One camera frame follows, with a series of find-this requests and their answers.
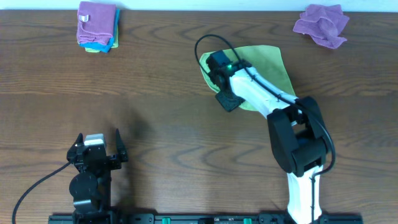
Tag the light green cloth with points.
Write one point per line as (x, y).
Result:
(265, 58)

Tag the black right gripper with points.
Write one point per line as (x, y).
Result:
(229, 100)

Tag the folded yellow-green cloth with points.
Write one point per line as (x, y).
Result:
(95, 47)

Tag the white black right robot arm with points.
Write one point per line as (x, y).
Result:
(299, 139)

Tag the folded purple cloth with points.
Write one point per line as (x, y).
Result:
(95, 22)

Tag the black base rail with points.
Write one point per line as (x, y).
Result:
(147, 218)

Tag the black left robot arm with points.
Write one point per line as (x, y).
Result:
(91, 187)

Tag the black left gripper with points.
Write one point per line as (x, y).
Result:
(96, 157)

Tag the crumpled purple cloth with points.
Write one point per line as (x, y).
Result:
(323, 24)

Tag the folded blue cloth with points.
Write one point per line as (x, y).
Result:
(116, 21)

